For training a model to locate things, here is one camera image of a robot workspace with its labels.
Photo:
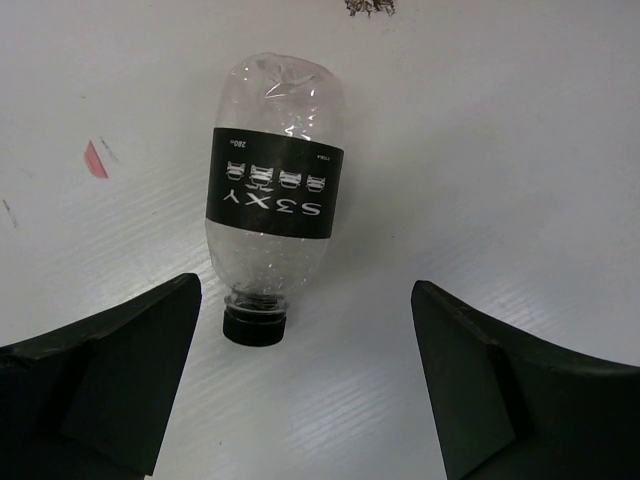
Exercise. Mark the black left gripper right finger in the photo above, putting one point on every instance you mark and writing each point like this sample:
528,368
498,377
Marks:
510,405

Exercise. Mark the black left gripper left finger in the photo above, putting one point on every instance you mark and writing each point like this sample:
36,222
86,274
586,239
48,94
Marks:
92,399

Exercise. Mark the black label clear bottle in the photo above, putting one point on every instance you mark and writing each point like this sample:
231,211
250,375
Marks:
276,161

